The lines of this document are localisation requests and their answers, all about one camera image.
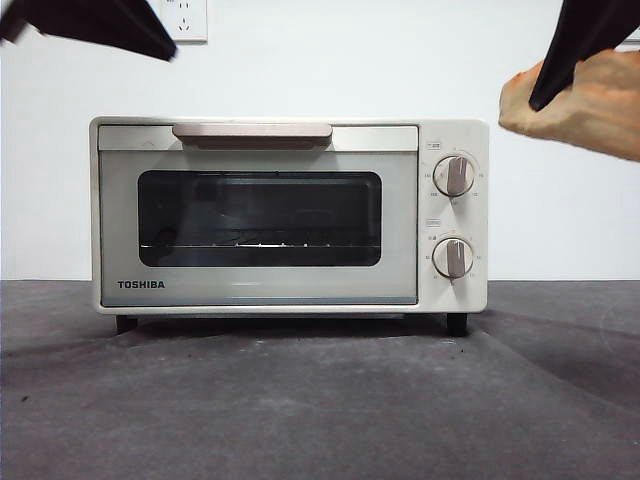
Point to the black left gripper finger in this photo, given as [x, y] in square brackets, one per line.
[65, 20]
[145, 20]

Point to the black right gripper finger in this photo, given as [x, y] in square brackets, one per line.
[575, 35]

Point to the golden brown bread roll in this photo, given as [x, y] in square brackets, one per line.
[595, 110]

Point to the white Toshiba toaster oven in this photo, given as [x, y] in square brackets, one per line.
[452, 135]

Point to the beige oven temperature knob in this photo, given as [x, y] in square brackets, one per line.
[454, 176]

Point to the beige oven timer knob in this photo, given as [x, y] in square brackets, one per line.
[453, 258]

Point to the dark grey table cloth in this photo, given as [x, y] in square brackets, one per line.
[320, 400]

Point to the white wall socket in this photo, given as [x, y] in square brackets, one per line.
[192, 22]

